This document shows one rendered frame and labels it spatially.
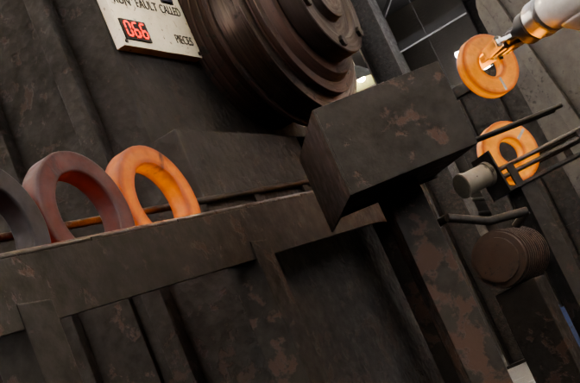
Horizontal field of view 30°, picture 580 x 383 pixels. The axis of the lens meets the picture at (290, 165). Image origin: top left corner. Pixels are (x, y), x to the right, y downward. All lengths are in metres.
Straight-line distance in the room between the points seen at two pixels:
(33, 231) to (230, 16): 0.91
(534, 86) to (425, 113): 3.44
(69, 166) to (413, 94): 0.51
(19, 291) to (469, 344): 0.70
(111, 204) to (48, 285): 0.25
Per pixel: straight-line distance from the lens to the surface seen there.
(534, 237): 2.50
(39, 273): 1.31
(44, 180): 1.44
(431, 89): 1.60
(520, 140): 2.66
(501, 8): 5.07
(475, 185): 2.53
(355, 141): 1.56
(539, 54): 5.00
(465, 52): 2.59
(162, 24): 2.15
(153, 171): 1.67
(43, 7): 2.07
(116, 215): 1.52
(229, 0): 2.17
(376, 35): 11.60
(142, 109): 1.97
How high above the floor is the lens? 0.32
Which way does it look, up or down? 13 degrees up
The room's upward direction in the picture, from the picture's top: 24 degrees counter-clockwise
